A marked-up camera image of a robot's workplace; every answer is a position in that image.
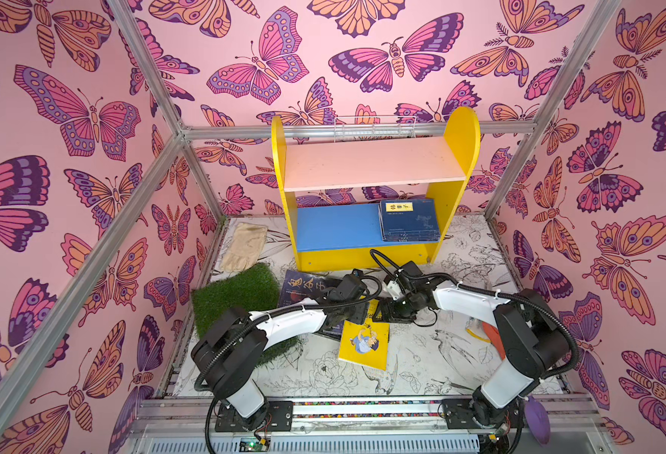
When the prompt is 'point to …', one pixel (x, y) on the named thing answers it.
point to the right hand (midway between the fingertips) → (380, 316)
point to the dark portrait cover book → (332, 331)
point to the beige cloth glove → (245, 247)
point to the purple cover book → (299, 286)
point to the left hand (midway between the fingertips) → (361, 304)
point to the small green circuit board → (251, 445)
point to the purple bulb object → (538, 419)
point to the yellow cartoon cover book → (365, 343)
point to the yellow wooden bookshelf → (374, 203)
